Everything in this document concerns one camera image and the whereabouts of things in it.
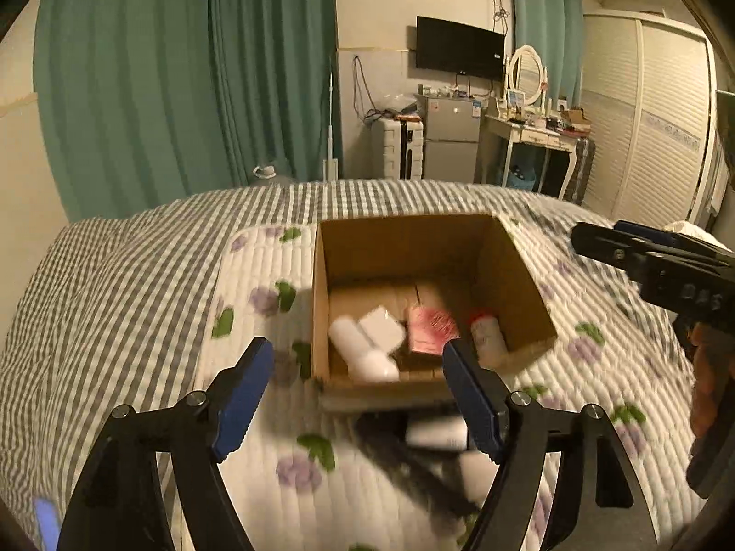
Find brown cardboard box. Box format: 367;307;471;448
311;214;559;411

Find white cylindrical bottle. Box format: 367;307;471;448
328;315;401;384

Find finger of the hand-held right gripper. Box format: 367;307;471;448
613;219;725;254
571;222;654;277

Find black folding stand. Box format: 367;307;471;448
353;410;483;523

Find hanging dark cables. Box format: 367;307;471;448
351;54;387;123

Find white upright pole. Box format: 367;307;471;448
322;54;341;182

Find white vanity table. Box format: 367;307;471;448
478;110;594;203

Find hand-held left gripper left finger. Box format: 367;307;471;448
57;337;275;551

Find person's right hand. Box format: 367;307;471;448
690;321;735;443

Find small white box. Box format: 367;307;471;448
359;307;406;354

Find wide green curtain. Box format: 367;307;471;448
33;0;344;224

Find black wall television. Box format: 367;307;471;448
416;16;507;81

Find white floral quilted mat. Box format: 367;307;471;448
195;217;708;551

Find silver fridge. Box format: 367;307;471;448
422;95;489;183

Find red patterned box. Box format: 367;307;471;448
407;304;462;357

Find white cloth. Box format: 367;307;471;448
665;220;721;245

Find white bottle with red cap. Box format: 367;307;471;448
468;310;511;369

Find oval white vanity mirror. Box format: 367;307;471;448
508;46;550;109

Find white tube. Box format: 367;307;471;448
459;453;499;509

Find narrow green curtain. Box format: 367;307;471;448
508;0;585;109

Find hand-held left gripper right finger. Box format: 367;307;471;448
442;337;661;551

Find blue bin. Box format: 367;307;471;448
508;155;545;190

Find white louvred wardrobe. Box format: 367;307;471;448
579;10;720;231

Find short white cylinder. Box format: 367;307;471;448
407;416;469;451

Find blurry blue object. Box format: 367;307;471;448
33;496;63;549

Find white suitcase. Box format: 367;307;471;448
370;115;426;180

